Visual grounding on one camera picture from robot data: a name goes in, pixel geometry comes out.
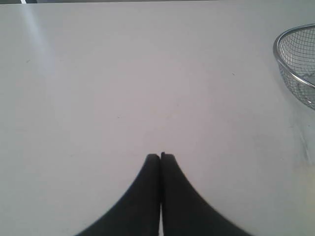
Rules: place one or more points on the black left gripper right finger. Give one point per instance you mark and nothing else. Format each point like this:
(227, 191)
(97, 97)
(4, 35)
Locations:
(184, 211)

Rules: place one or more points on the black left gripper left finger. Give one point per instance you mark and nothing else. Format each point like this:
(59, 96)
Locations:
(137, 212)

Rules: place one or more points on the steel wire mesh basket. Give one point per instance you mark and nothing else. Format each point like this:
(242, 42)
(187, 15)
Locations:
(294, 51)

